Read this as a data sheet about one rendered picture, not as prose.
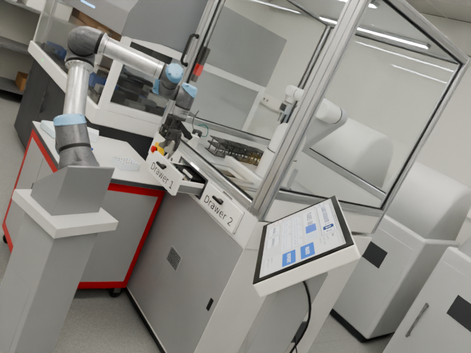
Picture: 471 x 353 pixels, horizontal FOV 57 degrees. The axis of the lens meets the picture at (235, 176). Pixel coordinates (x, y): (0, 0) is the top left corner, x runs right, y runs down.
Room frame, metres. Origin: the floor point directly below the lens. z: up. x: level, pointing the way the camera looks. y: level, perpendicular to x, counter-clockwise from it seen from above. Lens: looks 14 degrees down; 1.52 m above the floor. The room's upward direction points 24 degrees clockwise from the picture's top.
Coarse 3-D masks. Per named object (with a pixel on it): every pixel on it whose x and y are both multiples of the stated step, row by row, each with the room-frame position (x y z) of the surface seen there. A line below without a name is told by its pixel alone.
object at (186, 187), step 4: (172, 164) 2.21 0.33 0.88; (180, 164) 2.24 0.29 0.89; (184, 164) 2.27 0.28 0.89; (180, 184) 1.98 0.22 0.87; (184, 184) 1.99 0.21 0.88; (188, 184) 2.00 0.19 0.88; (192, 184) 2.02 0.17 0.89; (196, 184) 2.04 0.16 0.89; (200, 184) 2.05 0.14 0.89; (180, 188) 1.98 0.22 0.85; (184, 188) 2.00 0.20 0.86; (188, 188) 2.01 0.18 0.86; (192, 188) 2.03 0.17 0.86; (196, 188) 2.04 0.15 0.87; (200, 188) 2.06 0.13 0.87; (180, 192) 1.99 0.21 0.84; (184, 192) 2.00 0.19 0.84; (188, 192) 2.01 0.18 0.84; (192, 192) 2.03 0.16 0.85; (196, 192) 2.05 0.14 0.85; (200, 192) 2.06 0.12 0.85
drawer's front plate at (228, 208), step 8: (208, 184) 2.02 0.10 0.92; (208, 192) 2.00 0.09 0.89; (216, 192) 1.96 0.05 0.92; (200, 200) 2.02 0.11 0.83; (224, 200) 1.91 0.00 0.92; (208, 208) 1.96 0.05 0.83; (216, 208) 1.93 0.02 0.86; (224, 208) 1.89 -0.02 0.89; (232, 208) 1.86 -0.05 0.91; (216, 216) 1.91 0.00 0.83; (224, 216) 1.87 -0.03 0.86; (232, 216) 1.84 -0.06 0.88; (240, 216) 1.82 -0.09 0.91; (224, 224) 1.86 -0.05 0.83; (232, 224) 1.83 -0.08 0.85; (232, 232) 1.81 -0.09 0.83
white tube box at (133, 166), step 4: (112, 160) 2.17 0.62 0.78; (116, 160) 2.15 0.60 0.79; (120, 160) 2.16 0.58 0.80; (124, 160) 2.21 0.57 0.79; (128, 160) 2.22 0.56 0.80; (132, 160) 2.26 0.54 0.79; (112, 164) 2.16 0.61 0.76; (116, 164) 2.15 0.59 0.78; (120, 164) 2.14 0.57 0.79; (124, 164) 2.14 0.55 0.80; (128, 164) 2.16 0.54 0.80; (132, 164) 2.19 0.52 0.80; (136, 164) 2.22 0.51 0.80; (120, 168) 2.13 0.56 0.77; (124, 168) 2.15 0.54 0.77; (128, 168) 2.17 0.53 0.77; (132, 168) 2.20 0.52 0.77; (136, 168) 2.22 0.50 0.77
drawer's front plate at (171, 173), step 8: (152, 160) 2.14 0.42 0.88; (160, 160) 2.09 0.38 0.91; (152, 168) 2.12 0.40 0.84; (160, 168) 2.07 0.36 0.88; (168, 168) 2.02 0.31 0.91; (160, 176) 2.05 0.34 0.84; (168, 176) 2.00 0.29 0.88; (176, 176) 1.96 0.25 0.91; (168, 184) 1.98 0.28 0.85; (176, 184) 1.94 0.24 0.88; (176, 192) 1.95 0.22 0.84
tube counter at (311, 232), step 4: (312, 220) 1.48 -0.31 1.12; (304, 224) 1.47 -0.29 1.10; (308, 224) 1.45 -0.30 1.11; (312, 224) 1.44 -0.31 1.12; (316, 224) 1.42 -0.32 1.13; (308, 228) 1.41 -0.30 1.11; (312, 228) 1.39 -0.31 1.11; (316, 228) 1.38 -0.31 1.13; (308, 232) 1.38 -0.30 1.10; (312, 232) 1.36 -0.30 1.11; (316, 232) 1.35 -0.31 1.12; (308, 236) 1.34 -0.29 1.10; (312, 236) 1.32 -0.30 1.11; (316, 236) 1.31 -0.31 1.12; (308, 240) 1.30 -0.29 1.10
